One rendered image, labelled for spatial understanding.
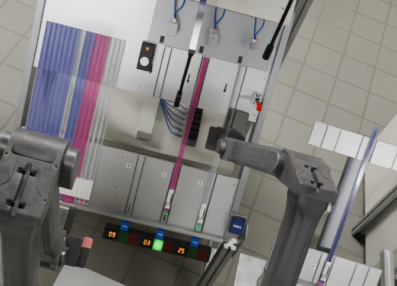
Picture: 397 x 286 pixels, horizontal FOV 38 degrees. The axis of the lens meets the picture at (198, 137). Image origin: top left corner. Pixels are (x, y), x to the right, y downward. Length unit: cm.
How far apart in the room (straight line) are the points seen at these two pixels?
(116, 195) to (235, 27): 61
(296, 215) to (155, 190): 80
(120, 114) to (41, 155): 128
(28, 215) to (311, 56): 273
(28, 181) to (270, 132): 225
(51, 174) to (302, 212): 44
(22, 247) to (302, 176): 47
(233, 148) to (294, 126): 167
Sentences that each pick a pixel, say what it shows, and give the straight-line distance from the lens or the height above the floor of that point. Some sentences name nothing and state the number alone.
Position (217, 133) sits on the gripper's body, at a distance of 158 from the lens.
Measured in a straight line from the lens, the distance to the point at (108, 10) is 165.
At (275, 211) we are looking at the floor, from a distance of 272.
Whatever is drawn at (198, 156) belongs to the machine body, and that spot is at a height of 62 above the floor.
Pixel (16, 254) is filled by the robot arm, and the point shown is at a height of 150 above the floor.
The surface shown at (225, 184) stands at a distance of 172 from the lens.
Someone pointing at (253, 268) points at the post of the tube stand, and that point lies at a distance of 256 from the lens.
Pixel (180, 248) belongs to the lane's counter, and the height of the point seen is 66.
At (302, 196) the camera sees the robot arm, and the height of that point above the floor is 150.
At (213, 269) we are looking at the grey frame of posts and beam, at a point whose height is 45.
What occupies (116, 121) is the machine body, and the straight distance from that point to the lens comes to 205.
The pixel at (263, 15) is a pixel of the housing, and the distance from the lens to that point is 157.
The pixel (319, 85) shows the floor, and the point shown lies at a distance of 324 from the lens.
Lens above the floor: 231
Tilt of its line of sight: 55 degrees down
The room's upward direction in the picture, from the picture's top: 20 degrees clockwise
